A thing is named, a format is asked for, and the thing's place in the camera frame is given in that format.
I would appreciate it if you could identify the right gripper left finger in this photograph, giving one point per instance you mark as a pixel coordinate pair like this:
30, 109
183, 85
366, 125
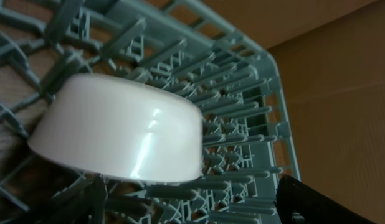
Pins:
82, 203

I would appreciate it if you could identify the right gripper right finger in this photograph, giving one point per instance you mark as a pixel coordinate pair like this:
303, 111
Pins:
298, 203

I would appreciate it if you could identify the grey round bowl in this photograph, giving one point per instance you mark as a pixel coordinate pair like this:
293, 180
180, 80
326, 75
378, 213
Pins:
121, 129

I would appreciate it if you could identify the grey plastic dish rack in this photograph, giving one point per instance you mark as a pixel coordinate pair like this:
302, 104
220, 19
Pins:
182, 47

